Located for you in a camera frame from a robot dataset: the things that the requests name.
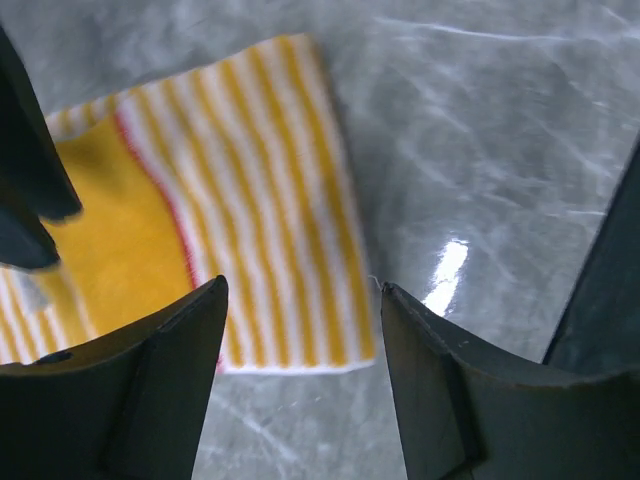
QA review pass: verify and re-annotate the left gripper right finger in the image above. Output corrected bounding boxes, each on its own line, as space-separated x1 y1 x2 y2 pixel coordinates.
381 283 639 479

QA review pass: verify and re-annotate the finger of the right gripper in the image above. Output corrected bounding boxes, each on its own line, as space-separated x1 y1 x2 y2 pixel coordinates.
1 32 82 220
1 178 60 270

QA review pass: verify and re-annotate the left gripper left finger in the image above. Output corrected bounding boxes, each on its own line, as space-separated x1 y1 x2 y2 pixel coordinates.
1 277 228 479

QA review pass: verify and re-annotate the yellow striped Doraemon towel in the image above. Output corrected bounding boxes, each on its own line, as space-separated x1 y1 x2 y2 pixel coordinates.
1 34 376 374

